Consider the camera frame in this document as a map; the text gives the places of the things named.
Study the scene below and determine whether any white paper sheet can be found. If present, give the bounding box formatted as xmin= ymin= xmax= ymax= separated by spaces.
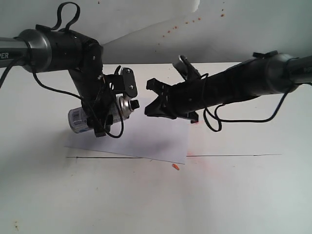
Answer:
xmin=65 ymin=97 xmax=189 ymax=164

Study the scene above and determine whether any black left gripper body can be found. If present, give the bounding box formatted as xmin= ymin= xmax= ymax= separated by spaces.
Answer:
xmin=67 ymin=36 xmax=122 ymax=108

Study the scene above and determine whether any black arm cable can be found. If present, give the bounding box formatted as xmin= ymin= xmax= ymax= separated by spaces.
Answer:
xmin=202 ymin=51 xmax=312 ymax=133
xmin=0 ymin=1 xmax=124 ymax=139

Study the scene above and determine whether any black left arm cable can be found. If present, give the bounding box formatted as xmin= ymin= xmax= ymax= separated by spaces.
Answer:
xmin=0 ymin=1 xmax=124 ymax=139

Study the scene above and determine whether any white backdrop sheet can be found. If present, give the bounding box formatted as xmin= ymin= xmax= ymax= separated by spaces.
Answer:
xmin=0 ymin=0 xmax=200 ymax=64

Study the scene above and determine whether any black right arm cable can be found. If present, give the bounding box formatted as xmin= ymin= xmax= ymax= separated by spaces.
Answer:
xmin=202 ymin=51 xmax=312 ymax=133

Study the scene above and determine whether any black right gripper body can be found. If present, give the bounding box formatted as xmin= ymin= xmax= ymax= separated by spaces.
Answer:
xmin=165 ymin=70 xmax=234 ymax=119

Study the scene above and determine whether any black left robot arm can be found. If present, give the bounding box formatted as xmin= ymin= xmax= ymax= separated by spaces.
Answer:
xmin=0 ymin=29 xmax=139 ymax=137

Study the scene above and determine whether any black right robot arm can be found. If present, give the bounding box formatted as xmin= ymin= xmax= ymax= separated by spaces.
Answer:
xmin=144 ymin=51 xmax=312 ymax=123

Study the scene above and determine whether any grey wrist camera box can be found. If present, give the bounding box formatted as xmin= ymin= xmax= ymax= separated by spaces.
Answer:
xmin=173 ymin=55 xmax=209 ymax=81

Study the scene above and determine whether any silver spray paint can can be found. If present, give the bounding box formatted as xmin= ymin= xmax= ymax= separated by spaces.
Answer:
xmin=68 ymin=95 xmax=140 ymax=134

